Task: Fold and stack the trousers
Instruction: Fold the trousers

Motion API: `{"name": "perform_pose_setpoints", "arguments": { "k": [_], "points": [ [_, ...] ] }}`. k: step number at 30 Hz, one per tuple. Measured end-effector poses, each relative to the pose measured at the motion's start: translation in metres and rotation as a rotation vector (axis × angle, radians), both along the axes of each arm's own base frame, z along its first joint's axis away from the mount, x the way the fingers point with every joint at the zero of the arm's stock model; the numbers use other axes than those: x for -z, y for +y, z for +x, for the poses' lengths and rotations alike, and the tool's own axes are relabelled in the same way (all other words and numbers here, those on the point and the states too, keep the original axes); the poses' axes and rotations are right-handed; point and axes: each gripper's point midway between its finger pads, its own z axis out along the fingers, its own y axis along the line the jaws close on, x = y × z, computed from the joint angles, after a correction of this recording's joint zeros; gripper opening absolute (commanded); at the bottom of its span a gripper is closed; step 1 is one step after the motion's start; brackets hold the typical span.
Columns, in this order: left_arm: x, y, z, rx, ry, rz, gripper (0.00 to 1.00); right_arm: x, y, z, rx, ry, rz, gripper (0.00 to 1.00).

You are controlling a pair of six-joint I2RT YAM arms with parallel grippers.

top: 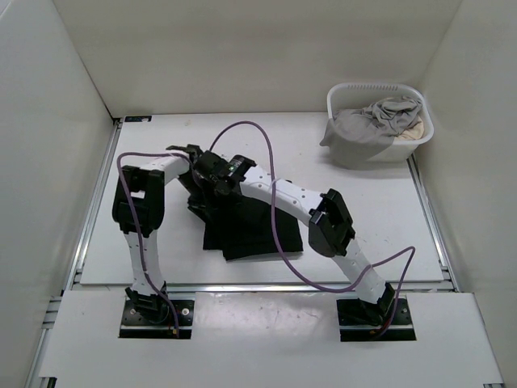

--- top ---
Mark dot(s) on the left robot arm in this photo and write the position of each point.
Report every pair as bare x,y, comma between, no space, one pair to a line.
139,210

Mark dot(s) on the beige garment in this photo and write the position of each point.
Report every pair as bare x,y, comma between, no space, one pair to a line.
414,132

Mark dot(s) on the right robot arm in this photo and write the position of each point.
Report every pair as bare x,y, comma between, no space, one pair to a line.
330,233

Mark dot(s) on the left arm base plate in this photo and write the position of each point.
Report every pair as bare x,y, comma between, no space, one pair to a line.
134,325

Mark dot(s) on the black label sticker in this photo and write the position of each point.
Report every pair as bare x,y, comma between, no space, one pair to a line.
137,119

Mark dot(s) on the black trousers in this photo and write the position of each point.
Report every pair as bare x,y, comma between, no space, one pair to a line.
237,226

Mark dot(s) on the grey garment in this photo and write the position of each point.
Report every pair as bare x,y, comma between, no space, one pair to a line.
354,136

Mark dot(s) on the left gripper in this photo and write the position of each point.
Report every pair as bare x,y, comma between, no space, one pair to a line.
193,151

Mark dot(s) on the white laundry basket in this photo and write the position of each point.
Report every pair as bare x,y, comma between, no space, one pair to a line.
354,95

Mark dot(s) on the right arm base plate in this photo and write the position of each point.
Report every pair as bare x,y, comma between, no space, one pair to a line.
356,326

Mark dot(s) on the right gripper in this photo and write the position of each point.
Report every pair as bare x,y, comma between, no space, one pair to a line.
206,187

